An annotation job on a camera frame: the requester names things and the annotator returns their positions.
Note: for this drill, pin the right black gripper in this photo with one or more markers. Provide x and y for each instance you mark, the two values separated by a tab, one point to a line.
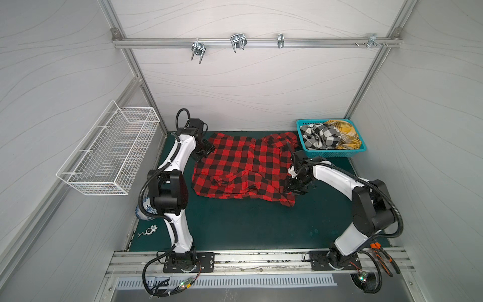
295	183

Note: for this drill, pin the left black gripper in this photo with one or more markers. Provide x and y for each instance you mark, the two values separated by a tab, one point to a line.
209	148

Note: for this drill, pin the red black plaid shirt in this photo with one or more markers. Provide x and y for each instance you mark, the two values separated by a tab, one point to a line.
247	168

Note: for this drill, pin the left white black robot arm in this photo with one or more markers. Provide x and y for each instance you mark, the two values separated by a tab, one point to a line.
165	194

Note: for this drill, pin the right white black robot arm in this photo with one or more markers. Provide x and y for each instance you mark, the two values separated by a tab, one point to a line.
374	214

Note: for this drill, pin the black white plaid shirt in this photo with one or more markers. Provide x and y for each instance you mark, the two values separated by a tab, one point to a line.
320	136

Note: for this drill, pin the yellow plaid shirt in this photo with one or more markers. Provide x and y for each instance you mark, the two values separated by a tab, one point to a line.
349	138

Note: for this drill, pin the blue white ceramic bowl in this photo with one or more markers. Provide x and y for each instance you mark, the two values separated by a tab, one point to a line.
141	216

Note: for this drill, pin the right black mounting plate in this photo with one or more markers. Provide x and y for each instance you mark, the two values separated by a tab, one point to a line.
319	260

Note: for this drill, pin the black mounting plate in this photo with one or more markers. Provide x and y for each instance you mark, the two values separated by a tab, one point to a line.
205	262
319	260

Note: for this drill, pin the metal U-bolt clamp left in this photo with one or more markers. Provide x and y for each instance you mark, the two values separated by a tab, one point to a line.
198	49

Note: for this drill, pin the metal u-bolt clamp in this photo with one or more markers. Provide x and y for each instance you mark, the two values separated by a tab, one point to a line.
238	41
198	49

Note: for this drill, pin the small metal clamp piece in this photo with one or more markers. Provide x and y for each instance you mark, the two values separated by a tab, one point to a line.
149	231

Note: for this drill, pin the metal U-bolt clamp middle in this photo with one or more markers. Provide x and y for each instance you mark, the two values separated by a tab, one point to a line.
238	41

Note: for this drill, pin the orange black pliers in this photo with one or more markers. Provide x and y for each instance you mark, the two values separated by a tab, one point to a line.
388	264

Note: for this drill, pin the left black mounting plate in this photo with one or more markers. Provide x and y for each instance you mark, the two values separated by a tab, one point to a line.
205	262

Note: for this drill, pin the white wire basket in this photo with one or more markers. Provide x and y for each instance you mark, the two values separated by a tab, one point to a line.
107	159

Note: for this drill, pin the white slotted cable duct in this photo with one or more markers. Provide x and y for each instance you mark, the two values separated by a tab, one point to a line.
236	281

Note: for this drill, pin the aluminium cross rail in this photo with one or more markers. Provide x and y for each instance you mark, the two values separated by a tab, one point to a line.
252	43

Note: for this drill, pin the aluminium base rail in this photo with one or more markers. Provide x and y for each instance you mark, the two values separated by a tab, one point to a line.
246	262

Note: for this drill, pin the small metal ring clamp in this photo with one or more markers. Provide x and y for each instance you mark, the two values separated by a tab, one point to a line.
280	41

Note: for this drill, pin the metal bracket with bolts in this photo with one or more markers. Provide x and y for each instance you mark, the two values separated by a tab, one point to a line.
372	42

